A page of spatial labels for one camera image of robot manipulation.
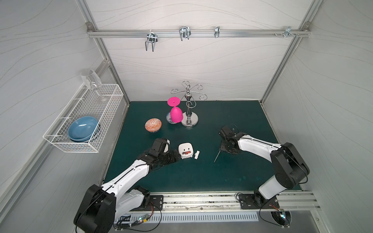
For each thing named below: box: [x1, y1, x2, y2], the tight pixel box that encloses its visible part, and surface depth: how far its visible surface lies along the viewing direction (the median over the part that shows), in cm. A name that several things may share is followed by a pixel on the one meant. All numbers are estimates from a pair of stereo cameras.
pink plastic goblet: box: [167, 96, 184, 123], surface depth 86 cm
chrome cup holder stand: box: [170, 80, 208, 127], surface depth 90 cm
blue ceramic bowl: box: [67, 116, 99, 142], surface depth 62 cm
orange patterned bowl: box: [144, 117, 162, 133], surface depth 106 cm
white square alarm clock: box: [178, 142, 194, 160], surface depth 91 cm
